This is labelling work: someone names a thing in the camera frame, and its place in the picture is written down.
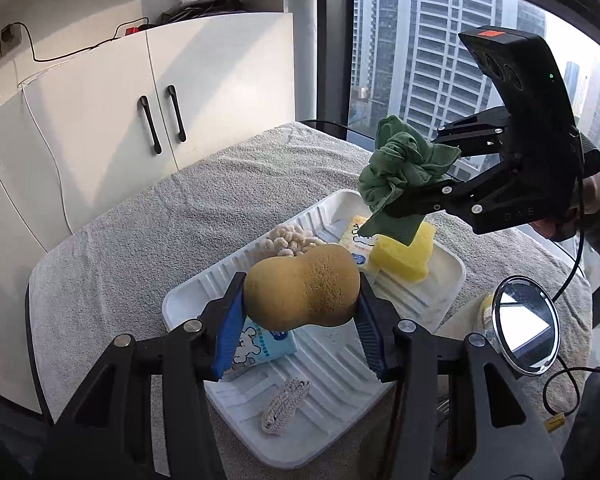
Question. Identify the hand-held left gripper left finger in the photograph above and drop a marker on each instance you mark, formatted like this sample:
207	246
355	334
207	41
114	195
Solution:
230	330

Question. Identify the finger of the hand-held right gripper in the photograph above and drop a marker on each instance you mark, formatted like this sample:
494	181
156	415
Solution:
472	125
430	200

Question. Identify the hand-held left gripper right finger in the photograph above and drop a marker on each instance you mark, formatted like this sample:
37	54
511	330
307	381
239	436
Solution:
372	335

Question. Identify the blue tissue pack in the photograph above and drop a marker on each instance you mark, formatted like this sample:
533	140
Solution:
265	347

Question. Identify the green cloth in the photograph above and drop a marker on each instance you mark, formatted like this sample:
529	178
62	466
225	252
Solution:
400	160

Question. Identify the yellow sponge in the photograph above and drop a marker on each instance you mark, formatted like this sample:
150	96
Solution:
405	255

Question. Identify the white foam tray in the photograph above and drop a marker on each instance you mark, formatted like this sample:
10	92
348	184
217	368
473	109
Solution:
330	400

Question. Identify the brown peanut-shaped sponge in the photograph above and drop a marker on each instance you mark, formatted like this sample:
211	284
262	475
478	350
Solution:
305	285

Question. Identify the white fluffy scrunchie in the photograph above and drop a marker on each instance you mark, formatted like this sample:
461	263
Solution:
287	242

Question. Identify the person's right hand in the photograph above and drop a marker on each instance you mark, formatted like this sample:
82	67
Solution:
594	192

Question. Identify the white round object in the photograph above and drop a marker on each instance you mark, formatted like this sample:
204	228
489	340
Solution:
455	322

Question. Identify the yellow tissue pack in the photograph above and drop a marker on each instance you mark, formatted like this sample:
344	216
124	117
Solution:
355	240

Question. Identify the white knitted band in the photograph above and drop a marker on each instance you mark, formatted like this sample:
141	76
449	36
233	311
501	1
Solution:
285	405

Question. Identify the grey high-rise building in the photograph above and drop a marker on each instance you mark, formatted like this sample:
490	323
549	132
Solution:
430	35

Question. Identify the small yellow object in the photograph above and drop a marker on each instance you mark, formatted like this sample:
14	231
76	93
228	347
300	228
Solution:
486	310

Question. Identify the round chrome mirror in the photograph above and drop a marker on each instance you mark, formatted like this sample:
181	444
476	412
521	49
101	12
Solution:
525	320

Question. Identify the white cabinet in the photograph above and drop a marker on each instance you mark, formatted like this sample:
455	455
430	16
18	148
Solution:
105	90

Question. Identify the red power strip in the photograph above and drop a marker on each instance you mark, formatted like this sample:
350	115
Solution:
136	30

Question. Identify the black window frame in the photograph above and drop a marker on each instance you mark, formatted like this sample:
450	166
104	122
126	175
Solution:
332	35

